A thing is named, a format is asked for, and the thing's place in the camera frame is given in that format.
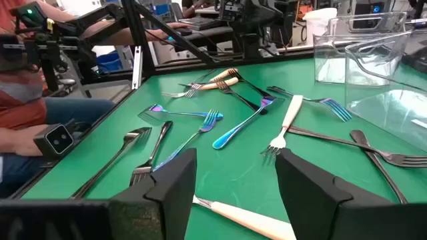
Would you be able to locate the grey table-level camera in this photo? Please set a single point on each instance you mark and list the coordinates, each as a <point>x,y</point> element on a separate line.
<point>55,140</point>

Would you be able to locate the blue plastic tub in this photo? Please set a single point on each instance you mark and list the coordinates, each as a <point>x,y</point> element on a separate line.
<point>110,63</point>

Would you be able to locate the black computer mouse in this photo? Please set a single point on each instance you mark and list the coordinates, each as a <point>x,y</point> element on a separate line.
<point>185,32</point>

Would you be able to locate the person's hand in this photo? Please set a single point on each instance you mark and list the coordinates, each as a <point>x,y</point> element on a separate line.
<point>20,141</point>
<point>163,33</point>

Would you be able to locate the black keyboard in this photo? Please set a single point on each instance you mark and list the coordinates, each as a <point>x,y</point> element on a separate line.
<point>203,23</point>

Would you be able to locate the black desk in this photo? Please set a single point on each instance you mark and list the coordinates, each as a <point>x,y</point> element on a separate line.
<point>213,35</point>

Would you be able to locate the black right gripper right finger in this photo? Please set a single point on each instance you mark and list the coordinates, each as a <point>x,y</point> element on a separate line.
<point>317,206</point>

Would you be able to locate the person's forearm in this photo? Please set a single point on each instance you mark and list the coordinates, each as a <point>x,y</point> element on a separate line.
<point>116,35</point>

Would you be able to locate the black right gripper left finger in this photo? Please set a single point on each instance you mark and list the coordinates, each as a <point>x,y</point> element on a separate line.
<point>166,206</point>

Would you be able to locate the person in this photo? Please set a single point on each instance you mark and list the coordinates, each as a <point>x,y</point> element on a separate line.
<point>20,110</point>
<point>190,8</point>

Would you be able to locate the white metal bracket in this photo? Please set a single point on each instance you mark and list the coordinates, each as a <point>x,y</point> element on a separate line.
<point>137,66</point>

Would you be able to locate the white plastic bucket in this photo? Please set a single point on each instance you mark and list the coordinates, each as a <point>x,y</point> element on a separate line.
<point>318,26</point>

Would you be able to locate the green table mat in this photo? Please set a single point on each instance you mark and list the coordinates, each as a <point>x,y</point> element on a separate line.
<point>233,173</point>

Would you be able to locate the iridescent blue spoon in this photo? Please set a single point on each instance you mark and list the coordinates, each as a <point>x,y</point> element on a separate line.
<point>221,141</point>

